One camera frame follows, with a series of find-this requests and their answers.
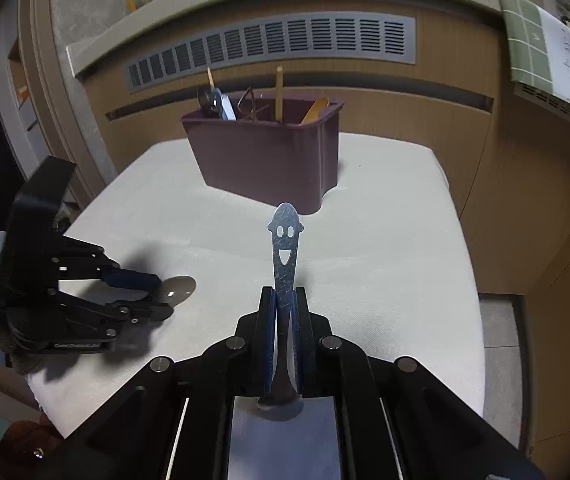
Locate grey vent grille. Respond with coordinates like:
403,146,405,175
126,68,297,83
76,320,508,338
125,16,417,95

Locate maroon utensil holder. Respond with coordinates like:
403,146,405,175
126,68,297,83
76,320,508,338
181,92,345,215

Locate wooden spoon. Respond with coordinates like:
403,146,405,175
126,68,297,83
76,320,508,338
300,99,331,125

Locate shiny metal spoon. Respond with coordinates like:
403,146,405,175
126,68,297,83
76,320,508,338
162,276,197,307

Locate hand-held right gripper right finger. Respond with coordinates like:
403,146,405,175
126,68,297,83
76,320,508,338
289,286,546,480

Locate green checkered cloth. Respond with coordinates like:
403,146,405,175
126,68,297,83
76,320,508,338
496,0,570,123

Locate black handled utensil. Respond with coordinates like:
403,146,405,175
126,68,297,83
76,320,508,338
197,87,222,120

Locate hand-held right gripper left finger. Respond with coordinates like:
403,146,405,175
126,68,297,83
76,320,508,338
35,286,278,480

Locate smiley handle metal spoon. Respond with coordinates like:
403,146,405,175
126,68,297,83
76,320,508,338
256,202,306,421

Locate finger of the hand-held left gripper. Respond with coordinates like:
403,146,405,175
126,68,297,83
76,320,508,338
51,289,175,337
51,237,161,291

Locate wooden counter cabinet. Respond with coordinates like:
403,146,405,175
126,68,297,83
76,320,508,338
0,0,570,461

